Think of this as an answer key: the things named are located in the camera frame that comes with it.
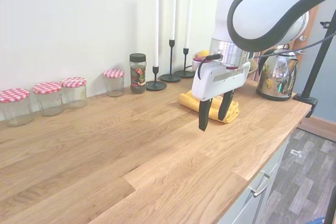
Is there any tall white candle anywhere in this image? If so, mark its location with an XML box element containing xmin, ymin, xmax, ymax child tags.
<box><xmin>152</xmin><ymin>0</ymin><xmax>160</xmax><ymax>68</ymax></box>
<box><xmin>170</xmin><ymin>0</ymin><xmax>177</xmax><ymax>41</ymax></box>
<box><xmin>183</xmin><ymin>0</ymin><xmax>194</xmax><ymax>49</ymax></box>

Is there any black candlestick holder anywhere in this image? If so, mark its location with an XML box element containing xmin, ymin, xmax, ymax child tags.
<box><xmin>174</xmin><ymin>47</ymin><xmax>196</xmax><ymax>79</ymax></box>
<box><xmin>145</xmin><ymin>65</ymin><xmax>168</xmax><ymax>92</ymax></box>
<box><xmin>159</xmin><ymin>39</ymin><xmax>182</xmax><ymax>83</ymax></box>

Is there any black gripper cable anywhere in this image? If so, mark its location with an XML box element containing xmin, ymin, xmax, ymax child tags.
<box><xmin>197</xmin><ymin>54</ymin><xmax>222</xmax><ymax>81</ymax></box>

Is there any grey kitchen cabinet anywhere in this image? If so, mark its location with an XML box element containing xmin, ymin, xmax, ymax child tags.
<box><xmin>216</xmin><ymin>129</ymin><xmax>292</xmax><ymax>224</ymax></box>

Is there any coffee jar black lid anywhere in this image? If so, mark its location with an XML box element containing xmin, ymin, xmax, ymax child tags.
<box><xmin>129</xmin><ymin>53</ymin><xmax>148</xmax><ymax>95</ymax></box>

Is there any black camera stand with clamp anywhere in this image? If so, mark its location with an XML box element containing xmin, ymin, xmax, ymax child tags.
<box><xmin>293</xmin><ymin>15</ymin><xmax>336</xmax><ymax>119</ymax></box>

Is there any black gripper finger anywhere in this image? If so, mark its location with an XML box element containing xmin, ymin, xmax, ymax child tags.
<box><xmin>198</xmin><ymin>98</ymin><xmax>213</xmax><ymax>132</ymax></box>
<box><xmin>217</xmin><ymin>89</ymin><xmax>235</xmax><ymax>121</ymax></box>

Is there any wooden door with silver knob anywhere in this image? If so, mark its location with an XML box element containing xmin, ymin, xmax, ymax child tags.
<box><xmin>296</xmin><ymin>5</ymin><xmax>320</xmax><ymax>51</ymax></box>

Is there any silver drawer handle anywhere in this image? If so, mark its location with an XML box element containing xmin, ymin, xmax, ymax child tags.
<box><xmin>249</xmin><ymin>172</ymin><xmax>271</xmax><ymax>197</ymax></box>

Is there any thin black cable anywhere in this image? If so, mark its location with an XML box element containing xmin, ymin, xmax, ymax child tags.
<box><xmin>254</xmin><ymin>31</ymin><xmax>336</xmax><ymax>59</ymax></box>

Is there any white bowl pink rim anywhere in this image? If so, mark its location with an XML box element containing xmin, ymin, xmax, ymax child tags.
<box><xmin>192</xmin><ymin>51</ymin><xmax>211</xmax><ymax>72</ymax></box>

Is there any stainless steel kettle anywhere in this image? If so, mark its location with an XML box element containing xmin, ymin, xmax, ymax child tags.
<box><xmin>255</xmin><ymin>45</ymin><xmax>300</xmax><ymax>102</ymax></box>

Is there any glass jar red checkered lid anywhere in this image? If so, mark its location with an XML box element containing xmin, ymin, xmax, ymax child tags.
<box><xmin>0</xmin><ymin>88</ymin><xmax>34</xmax><ymax>127</ymax></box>
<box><xmin>33</xmin><ymin>81</ymin><xmax>64</xmax><ymax>117</ymax></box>
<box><xmin>60</xmin><ymin>77</ymin><xmax>88</xmax><ymax>110</ymax></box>
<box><xmin>103</xmin><ymin>69</ymin><xmax>125</xmax><ymax>98</ymax></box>

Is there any yellow terry towel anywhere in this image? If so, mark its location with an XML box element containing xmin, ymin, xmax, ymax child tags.
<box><xmin>178</xmin><ymin>90</ymin><xmax>241</xmax><ymax>124</ymax></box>

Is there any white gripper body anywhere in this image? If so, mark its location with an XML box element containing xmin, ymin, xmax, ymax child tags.
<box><xmin>191</xmin><ymin>61</ymin><xmax>251</xmax><ymax>102</ymax></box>

